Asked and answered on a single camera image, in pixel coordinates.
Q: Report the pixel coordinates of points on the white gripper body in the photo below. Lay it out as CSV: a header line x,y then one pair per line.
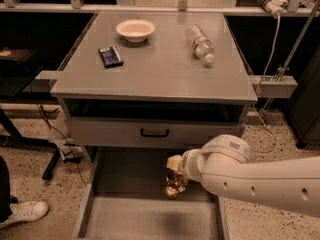
x,y
185,164

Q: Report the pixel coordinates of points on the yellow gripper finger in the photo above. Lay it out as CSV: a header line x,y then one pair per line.
x,y
173,162

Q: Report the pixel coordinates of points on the orange soda can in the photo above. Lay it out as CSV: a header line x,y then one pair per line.
x,y
176,183

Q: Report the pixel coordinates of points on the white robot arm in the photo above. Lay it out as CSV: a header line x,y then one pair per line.
x,y
223,169

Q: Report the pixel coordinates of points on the open grey middle drawer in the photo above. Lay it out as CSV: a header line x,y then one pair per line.
x,y
125,200

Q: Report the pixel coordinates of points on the grey drawer cabinet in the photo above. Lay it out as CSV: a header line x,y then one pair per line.
x,y
160,78

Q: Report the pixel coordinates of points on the grey top drawer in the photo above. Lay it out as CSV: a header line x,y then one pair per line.
x,y
139,133

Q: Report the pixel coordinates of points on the clear plastic water bottle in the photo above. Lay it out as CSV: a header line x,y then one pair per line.
x,y
201,45

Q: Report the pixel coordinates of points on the blue snack packet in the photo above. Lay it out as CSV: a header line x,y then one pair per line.
x,y
110,57

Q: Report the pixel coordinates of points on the white bowl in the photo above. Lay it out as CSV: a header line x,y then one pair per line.
x,y
135,30

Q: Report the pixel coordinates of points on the white sneaker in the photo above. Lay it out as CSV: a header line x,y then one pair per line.
x,y
25,212

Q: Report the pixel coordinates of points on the black trouser leg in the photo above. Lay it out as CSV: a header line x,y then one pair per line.
x,y
5,210

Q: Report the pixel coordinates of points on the white power strip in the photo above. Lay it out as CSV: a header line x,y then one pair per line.
x,y
273,7

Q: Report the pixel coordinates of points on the black desk left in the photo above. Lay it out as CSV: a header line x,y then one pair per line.
x,y
18,84

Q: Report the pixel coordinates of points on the grey bracket block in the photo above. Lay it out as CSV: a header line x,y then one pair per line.
x,y
270,88

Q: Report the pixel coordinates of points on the metal rail frame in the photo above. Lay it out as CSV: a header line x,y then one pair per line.
x,y
140,0

